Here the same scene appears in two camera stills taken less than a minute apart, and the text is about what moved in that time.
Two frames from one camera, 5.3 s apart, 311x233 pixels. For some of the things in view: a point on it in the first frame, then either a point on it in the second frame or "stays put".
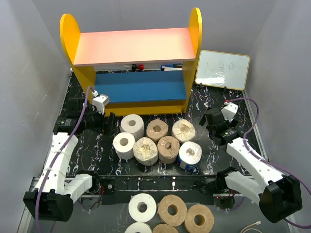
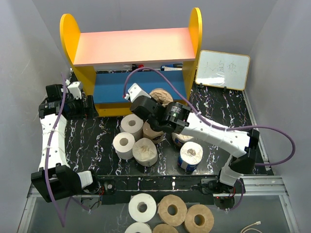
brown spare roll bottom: x=164 y=228 stays put
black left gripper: x=111 y=127 to x=90 y=112
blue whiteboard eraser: x=175 y=67 stays put
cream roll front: x=145 y=151 stays put
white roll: x=124 y=143 stays put
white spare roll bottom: x=138 y=227 stays put
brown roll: x=168 y=147 to x=163 y=96
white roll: x=133 y=124 stays put
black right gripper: x=231 y=124 to x=154 y=101
